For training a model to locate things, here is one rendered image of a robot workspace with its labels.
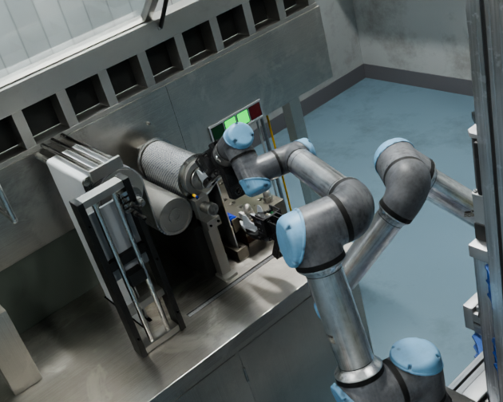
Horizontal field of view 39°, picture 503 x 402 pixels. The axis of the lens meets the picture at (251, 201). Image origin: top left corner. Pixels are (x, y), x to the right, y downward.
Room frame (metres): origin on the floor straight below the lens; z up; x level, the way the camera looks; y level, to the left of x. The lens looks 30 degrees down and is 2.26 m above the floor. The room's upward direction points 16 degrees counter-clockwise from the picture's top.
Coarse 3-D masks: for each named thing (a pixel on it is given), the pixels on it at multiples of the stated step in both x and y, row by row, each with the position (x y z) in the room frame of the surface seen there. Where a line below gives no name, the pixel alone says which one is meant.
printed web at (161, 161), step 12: (156, 144) 2.14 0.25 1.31; (168, 144) 2.13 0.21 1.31; (144, 156) 2.13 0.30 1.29; (156, 156) 2.08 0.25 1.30; (168, 156) 2.04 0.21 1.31; (180, 156) 2.01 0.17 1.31; (120, 168) 1.85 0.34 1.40; (132, 168) 1.87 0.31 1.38; (144, 168) 2.13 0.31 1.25; (156, 168) 2.05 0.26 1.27; (168, 168) 2.00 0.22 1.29; (156, 180) 2.08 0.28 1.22; (168, 180) 2.00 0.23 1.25; (144, 192) 1.88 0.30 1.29; (180, 192) 1.95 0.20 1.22; (156, 228) 1.88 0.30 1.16; (144, 312) 1.80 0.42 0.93
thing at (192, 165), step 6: (192, 162) 1.95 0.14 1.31; (198, 162) 1.96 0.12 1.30; (186, 168) 1.94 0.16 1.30; (192, 168) 1.94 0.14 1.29; (186, 174) 1.93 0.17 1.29; (186, 180) 1.92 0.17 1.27; (186, 186) 1.92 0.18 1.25; (192, 192) 1.93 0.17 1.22; (198, 192) 1.94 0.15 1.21; (204, 192) 1.95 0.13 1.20
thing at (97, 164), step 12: (60, 144) 2.02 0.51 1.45; (84, 144) 1.97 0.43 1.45; (60, 156) 1.94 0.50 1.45; (72, 156) 1.95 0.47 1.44; (84, 156) 1.88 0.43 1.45; (96, 156) 1.90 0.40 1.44; (108, 156) 1.84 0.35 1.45; (84, 168) 1.81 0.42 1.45; (96, 168) 1.77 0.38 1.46; (108, 168) 1.79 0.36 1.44; (96, 180) 1.77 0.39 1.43
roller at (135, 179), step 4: (124, 168) 1.85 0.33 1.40; (116, 172) 1.84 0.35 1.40; (120, 172) 1.84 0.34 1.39; (124, 172) 1.85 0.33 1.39; (128, 172) 1.85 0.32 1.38; (132, 172) 1.86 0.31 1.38; (108, 176) 1.82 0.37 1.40; (112, 176) 1.83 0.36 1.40; (128, 176) 1.85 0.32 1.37; (132, 176) 1.86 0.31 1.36; (136, 176) 1.86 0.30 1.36; (104, 180) 1.82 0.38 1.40; (132, 180) 1.85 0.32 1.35; (136, 180) 1.86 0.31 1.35; (140, 180) 1.87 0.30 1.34; (132, 184) 1.85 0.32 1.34; (136, 184) 1.86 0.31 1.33; (140, 184) 1.86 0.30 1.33; (140, 188) 1.86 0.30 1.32; (108, 196) 1.81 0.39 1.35; (104, 200) 1.80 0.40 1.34; (108, 200) 1.81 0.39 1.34
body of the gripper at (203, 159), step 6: (210, 144) 1.83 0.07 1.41; (210, 150) 1.87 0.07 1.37; (198, 156) 1.86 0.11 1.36; (204, 156) 1.86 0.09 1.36; (210, 156) 1.84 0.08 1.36; (204, 162) 1.84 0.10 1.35; (210, 162) 1.85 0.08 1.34; (216, 162) 1.79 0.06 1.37; (204, 168) 1.86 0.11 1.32; (210, 168) 1.83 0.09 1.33; (216, 168) 1.83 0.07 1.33; (210, 174) 1.84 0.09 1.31; (216, 174) 1.82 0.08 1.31
